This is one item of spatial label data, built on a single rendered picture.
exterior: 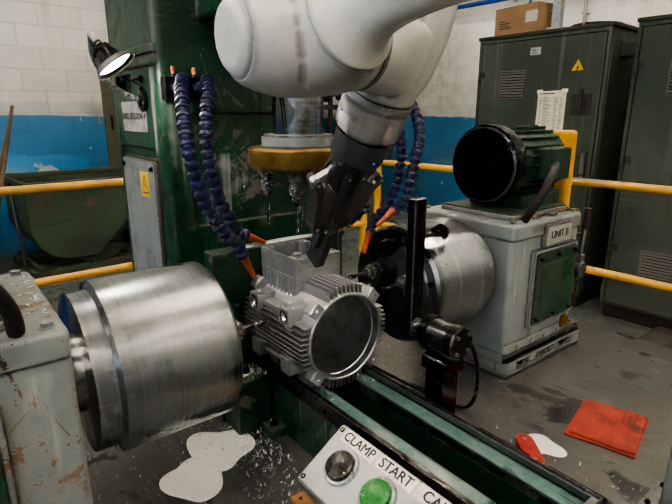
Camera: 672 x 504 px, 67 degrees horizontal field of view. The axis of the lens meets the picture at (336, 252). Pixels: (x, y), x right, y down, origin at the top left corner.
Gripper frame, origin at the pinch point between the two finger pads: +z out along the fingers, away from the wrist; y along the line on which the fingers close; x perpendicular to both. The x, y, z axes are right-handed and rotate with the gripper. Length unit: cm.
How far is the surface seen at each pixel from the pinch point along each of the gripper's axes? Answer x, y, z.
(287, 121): -20.1, -2.0, -10.0
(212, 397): 10.6, 19.9, 15.9
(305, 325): 5.0, 1.6, 13.2
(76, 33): -508, -80, 178
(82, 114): -469, -77, 246
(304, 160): -12.3, -1.7, -7.4
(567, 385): 30, -59, 27
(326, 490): 33.8, 21.5, -3.1
